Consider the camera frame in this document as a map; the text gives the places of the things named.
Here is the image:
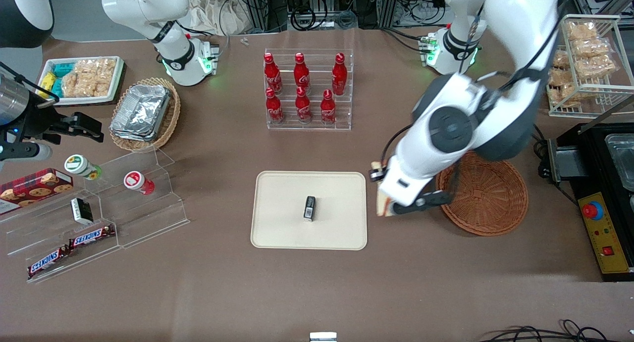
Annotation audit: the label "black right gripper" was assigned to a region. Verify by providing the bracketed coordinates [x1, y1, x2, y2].
[19, 91, 105, 143]

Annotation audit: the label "triangular sandwich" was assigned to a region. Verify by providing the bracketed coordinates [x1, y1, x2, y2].
[371, 161, 395, 217]

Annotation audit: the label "white rectangular snack tray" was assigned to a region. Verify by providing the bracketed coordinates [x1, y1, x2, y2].
[37, 56, 125, 106]

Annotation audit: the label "light oval wicker basket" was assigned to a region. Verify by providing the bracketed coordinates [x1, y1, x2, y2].
[109, 77, 181, 152]

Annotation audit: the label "cream rectangular tray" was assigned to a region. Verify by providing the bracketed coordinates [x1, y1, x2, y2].
[250, 171, 368, 251]

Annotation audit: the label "brown round wicker basket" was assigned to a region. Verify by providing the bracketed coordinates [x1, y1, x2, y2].
[436, 153, 529, 237]

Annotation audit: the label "green lid cup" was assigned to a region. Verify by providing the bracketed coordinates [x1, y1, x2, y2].
[64, 154, 103, 180]

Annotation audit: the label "rice cracker snack pack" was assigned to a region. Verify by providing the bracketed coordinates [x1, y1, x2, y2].
[61, 58, 117, 98]

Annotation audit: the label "stacked aluminium foil trays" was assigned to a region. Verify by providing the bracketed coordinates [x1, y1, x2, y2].
[110, 84, 172, 142]

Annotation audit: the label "red lid cup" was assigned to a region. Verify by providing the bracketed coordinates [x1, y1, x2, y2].
[123, 171, 156, 195]

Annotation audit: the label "red cookie box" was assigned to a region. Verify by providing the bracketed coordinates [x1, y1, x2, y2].
[0, 168, 74, 215]

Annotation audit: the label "clear acrylic bottle rack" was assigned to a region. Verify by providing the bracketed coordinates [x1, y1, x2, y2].
[264, 48, 354, 131]

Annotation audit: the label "red cola bottle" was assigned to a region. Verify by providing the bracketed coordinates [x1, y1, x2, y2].
[264, 53, 283, 96]
[295, 87, 313, 124]
[265, 88, 285, 125]
[294, 52, 311, 96]
[320, 90, 337, 125]
[332, 53, 348, 96]

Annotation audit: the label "black and white small box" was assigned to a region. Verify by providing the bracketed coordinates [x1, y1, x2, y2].
[70, 197, 94, 225]

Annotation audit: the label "snickers chocolate bar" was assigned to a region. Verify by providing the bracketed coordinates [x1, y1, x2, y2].
[27, 245, 71, 279]
[68, 225, 115, 248]

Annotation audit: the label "clear acrylic stepped shelf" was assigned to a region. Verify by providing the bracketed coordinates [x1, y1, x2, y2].
[0, 148, 191, 284]

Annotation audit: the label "beige cloth bag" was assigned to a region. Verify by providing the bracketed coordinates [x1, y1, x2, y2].
[186, 0, 251, 36]

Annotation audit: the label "yellow emergency stop control box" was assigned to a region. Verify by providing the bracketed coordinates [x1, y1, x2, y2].
[570, 184, 634, 282]

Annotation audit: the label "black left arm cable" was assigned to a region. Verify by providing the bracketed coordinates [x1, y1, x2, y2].
[380, 5, 563, 162]

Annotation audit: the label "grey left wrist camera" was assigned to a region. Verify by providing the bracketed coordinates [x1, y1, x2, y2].
[393, 190, 452, 215]

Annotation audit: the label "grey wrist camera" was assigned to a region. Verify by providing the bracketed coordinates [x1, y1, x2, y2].
[393, 190, 452, 215]
[0, 142, 53, 163]

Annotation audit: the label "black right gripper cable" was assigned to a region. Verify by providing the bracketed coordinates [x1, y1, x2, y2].
[0, 61, 60, 105]

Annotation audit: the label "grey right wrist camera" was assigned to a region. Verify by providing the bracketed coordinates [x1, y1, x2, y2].
[0, 142, 53, 163]

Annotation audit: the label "black base power cables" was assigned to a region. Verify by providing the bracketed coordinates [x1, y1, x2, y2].
[380, 27, 427, 53]

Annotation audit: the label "coiled black cable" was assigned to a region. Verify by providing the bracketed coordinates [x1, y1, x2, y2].
[289, 6, 318, 32]

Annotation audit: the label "white wire basket rack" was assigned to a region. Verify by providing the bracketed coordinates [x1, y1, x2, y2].
[545, 14, 634, 118]

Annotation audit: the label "black floor cables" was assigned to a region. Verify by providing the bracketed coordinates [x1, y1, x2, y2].
[478, 319, 634, 342]

